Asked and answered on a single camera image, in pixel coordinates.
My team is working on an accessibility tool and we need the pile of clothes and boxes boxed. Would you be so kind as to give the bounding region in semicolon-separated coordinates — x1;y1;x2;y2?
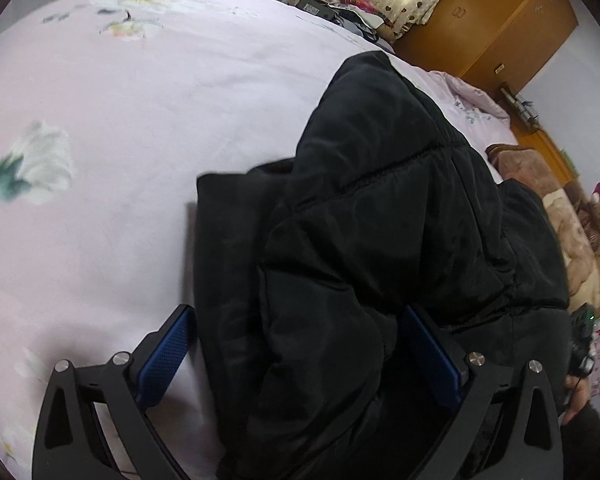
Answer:
295;0;397;45

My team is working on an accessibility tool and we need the pink pillow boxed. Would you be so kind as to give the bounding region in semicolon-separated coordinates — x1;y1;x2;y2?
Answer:
430;71;511;132

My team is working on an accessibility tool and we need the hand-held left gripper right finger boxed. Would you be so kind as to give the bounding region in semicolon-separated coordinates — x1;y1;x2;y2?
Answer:
399;304;565;480

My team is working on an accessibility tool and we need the brown plush blanket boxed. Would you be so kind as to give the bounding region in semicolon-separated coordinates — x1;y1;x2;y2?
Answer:
485;144;600;313

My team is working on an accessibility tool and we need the person's right forearm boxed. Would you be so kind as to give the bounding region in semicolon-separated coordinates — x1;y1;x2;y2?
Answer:
555;404;600;480

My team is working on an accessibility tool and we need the bed with pink floral sheet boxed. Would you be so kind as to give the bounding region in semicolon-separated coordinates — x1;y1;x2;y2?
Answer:
0;0;518;480

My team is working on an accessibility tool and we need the person's right hand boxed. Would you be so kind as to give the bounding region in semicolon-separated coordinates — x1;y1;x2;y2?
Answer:
559;375;597;427

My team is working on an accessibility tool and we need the small cluttered wall shelf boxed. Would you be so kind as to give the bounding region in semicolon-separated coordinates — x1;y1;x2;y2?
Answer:
497;82;539;134

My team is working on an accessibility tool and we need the wooden wardrobe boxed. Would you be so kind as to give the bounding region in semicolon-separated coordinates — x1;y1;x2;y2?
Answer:
395;0;579;92

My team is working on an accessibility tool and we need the black padded jacket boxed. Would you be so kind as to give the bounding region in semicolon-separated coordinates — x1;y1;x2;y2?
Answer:
195;51;572;480

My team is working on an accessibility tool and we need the wooden headboard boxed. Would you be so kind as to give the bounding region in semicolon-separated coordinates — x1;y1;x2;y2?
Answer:
510;120;600;313

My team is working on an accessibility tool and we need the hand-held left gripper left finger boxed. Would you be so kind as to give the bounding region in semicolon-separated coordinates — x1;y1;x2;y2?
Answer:
31;304;198;480

